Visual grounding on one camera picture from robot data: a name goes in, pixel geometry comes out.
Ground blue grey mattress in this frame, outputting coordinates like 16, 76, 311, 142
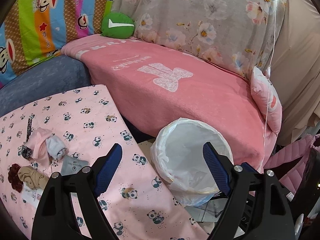
1, 56, 91, 116

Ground small pink pillow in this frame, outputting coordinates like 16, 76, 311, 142
251, 67, 283, 135

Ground pink quilted bag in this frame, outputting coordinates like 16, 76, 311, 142
264, 134, 319, 195

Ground leopard print hair band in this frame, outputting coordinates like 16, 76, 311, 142
21, 114, 35, 160

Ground white hotel paper bag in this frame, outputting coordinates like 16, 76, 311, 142
22, 182, 43, 208

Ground pink towel blanket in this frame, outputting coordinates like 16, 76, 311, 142
61, 35, 277, 171

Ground white folded sock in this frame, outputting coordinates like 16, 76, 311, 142
46, 135, 67, 160

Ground grey floral pillow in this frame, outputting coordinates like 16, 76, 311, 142
112, 0, 286, 78

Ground pink cleaning cloth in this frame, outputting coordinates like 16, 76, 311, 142
25, 127, 53, 168

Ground beige knotted stocking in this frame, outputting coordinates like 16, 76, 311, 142
17, 166, 49, 190

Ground colourful monkey print quilt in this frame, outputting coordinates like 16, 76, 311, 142
1, 0, 113, 86

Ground beige curtain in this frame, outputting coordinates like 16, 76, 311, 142
271, 0, 319, 146

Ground white thin cable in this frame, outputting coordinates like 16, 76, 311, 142
260, 0, 281, 170

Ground grey velvet pouch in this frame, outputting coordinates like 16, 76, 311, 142
60, 155, 88, 176

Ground white lined trash bin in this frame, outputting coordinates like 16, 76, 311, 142
150, 118, 233, 206

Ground dark red velvet scrunchie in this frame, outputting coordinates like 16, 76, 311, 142
8, 164, 23, 193

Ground pink panda print sheet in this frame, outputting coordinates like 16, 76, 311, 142
1, 85, 208, 239

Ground green checkmark cushion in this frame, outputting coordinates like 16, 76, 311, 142
101, 12, 135, 39

